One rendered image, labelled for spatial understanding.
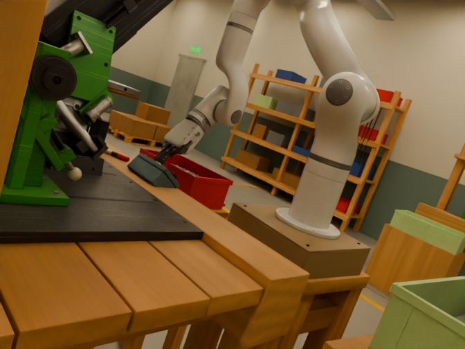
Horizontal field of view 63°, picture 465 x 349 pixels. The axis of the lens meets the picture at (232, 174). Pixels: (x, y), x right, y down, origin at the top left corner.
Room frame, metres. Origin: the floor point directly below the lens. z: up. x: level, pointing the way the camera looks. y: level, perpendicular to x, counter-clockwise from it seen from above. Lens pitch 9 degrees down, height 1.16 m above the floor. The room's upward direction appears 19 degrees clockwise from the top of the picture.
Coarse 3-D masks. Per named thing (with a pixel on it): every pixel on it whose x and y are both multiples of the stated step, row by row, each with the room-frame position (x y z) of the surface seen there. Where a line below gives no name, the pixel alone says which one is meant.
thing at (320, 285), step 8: (312, 280) 0.86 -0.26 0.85; (320, 280) 0.88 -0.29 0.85; (328, 280) 0.90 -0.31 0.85; (336, 280) 0.93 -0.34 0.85; (344, 280) 0.95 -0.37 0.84; (352, 280) 0.98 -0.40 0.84; (360, 280) 1.01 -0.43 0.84; (368, 280) 1.05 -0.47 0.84; (304, 288) 0.84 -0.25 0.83; (312, 288) 0.86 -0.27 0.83; (320, 288) 0.88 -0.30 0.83; (328, 288) 0.91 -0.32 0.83; (336, 288) 0.94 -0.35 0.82; (344, 288) 0.96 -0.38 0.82; (352, 288) 1.00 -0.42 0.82; (360, 288) 1.03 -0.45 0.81
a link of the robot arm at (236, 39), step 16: (224, 32) 1.24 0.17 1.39; (240, 32) 1.22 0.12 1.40; (224, 48) 1.23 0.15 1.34; (240, 48) 1.23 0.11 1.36; (224, 64) 1.22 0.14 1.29; (240, 64) 1.24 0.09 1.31; (240, 80) 1.20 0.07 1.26; (240, 96) 1.19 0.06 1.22; (224, 112) 1.19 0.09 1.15; (240, 112) 1.21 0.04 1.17
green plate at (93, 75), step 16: (80, 16) 0.96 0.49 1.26; (96, 32) 0.99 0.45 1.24; (112, 32) 1.03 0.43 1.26; (96, 48) 0.99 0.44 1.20; (112, 48) 1.03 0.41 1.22; (80, 64) 0.96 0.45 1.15; (96, 64) 0.99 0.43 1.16; (80, 80) 0.95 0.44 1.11; (96, 80) 0.99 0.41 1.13; (80, 96) 0.95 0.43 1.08
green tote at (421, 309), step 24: (408, 288) 0.71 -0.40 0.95; (432, 288) 0.80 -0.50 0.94; (456, 288) 0.91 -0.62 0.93; (384, 312) 0.69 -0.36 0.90; (408, 312) 0.65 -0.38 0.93; (432, 312) 0.63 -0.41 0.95; (456, 312) 0.97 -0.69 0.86; (384, 336) 0.67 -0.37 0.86; (408, 336) 0.65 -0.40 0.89; (432, 336) 0.62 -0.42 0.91; (456, 336) 0.59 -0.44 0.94
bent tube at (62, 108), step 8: (80, 32) 0.92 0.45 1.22; (80, 40) 0.93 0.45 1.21; (64, 48) 0.90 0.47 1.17; (72, 48) 0.91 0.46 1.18; (80, 48) 0.93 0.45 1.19; (88, 48) 0.93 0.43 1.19; (72, 56) 0.92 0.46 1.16; (64, 112) 0.89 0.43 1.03; (64, 120) 0.89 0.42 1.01; (72, 120) 0.90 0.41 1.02; (72, 128) 0.90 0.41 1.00; (80, 128) 0.91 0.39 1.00; (80, 136) 0.91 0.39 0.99; (88, 136) 0.93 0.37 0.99; (88, 144) 0.93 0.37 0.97; (96, 144) 0.95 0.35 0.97
